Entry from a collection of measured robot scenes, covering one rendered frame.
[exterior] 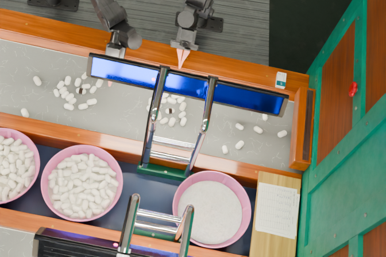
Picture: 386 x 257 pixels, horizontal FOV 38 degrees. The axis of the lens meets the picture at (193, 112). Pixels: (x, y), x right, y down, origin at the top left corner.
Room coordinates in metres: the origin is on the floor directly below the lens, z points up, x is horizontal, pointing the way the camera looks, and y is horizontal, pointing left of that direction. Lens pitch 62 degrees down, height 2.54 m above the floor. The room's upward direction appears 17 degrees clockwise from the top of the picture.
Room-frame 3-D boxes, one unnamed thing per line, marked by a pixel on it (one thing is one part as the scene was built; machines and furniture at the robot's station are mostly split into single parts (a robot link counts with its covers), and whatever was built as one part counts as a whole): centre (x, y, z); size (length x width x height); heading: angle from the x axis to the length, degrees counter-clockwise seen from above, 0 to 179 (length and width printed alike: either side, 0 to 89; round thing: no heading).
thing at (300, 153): (0.99, -0.39, 0.83); 0.30 x 0.06 x 0.07; 6
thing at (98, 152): (0.57, 0.28, 0.72); 0.27 x 0.27 x 0.10
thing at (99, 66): (0.88, 0.04, 1.08); 0.62 x 0.08 x 0.07; 96
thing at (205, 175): (0.62, -0.16, 0.72); 0.27 x 0.27 x 0.10
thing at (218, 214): (0.62, -0.16, 0.71); 0.22 x 0.22 x 0.06
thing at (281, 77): (1.19, -0.28, 0.77); 0.06 x 0.04 x 0.02; 6
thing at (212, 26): (1.41, 0.09, 0.71); 0.20 x 0.07 x 0.08; 101
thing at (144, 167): (0.80, 0.04, 0.90); 0.20 x 0.19 x 0.45; 96
